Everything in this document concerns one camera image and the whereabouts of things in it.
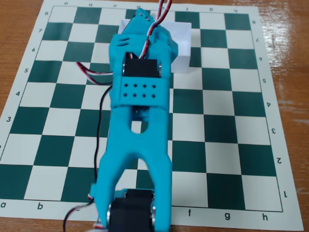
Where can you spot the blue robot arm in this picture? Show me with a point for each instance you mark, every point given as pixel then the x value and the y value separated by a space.
pixel 140 149

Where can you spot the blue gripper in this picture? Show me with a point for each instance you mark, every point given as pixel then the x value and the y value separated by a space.
pixel 142 18

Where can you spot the white rectangular open box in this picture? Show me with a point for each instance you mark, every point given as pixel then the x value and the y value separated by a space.
pixel 182 36

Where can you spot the green and white chessboard mat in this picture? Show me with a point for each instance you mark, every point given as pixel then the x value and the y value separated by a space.
pixel 229 120

